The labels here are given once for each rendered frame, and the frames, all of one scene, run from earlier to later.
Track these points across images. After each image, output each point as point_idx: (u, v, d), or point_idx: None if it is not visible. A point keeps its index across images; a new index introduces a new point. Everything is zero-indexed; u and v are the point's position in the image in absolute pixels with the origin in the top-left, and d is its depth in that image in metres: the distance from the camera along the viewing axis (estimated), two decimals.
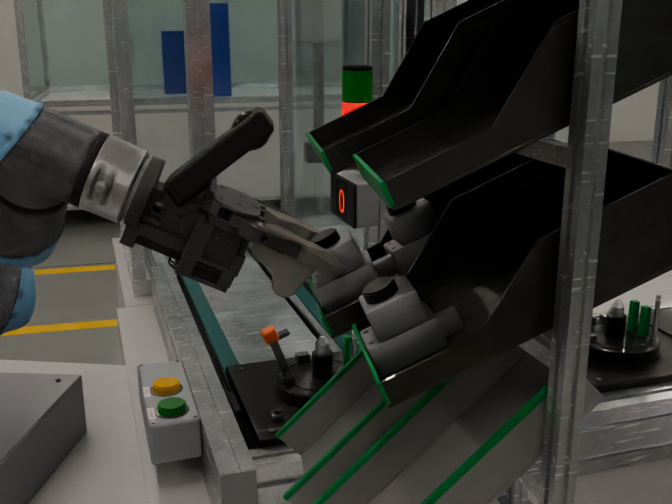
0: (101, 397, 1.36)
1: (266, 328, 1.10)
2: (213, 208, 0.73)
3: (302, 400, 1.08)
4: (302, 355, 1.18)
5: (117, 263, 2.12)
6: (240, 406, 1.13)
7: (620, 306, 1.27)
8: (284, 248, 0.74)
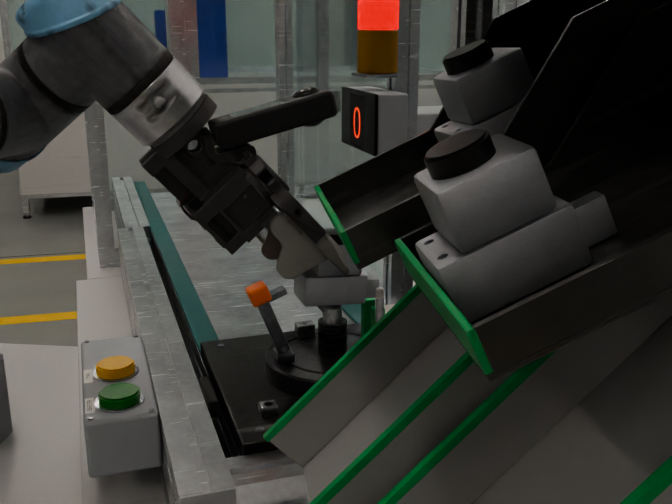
0: (40, 386, 1.04)
1: (253, 284, 0.78)
2: (256, 166, 0.71)
3: (305, 386, 0.76)
4: (304, 326, 0.85)
5: (85, 233, 1.79)
6: (217, 395, 0.80)
7: None
8: (308, 229, 0.73)
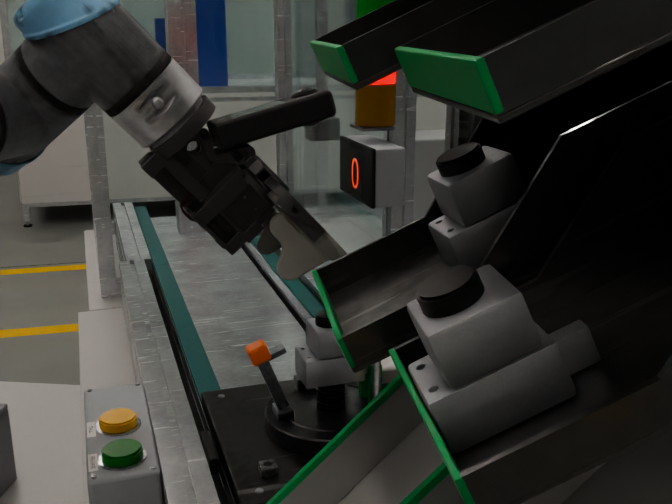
0: (43, 429, 1.06)
1: (253, 343, 0.79)
2: (255, 166, 0.71)
3: (304, 444, 0.78)
4: None
5: (86, 259, 1.81)
6: (218, 451, 0.82)
7: None
8: (307, 227, 0.72)
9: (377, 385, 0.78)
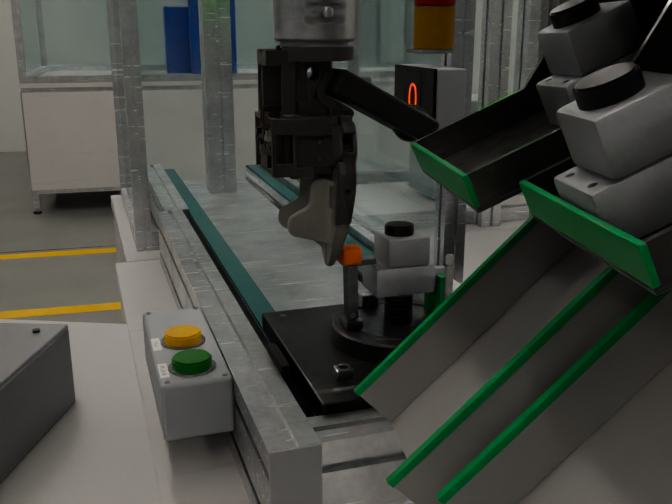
0: (95, 360, 1.05)
1: (348, 245, 0.80)
2: (348, 126, 0.72)
3: (376, 351, 0.77)
4: (368, 295, 0.86)
5: (116, 219, 1.81)
6: (286, 362, 0.81)
7: None
8: (341, 210, 0.75)
9: (449, 292, 0.77)
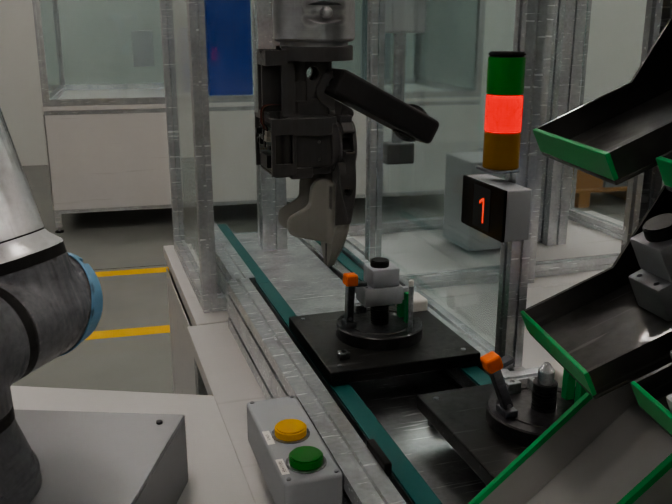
0: (195, 436, 1.18)
1: (349, 273, 1.24)
2: (347, 126, 0.72)
3: (364, 341, 1.21)
4: (360, 305, 1.31)
5: (176, 274, 1.94)
6: (306, 349, 1.25)
7: None
8: (341, 210, 0.75)
9: (411, 304, 1.21)
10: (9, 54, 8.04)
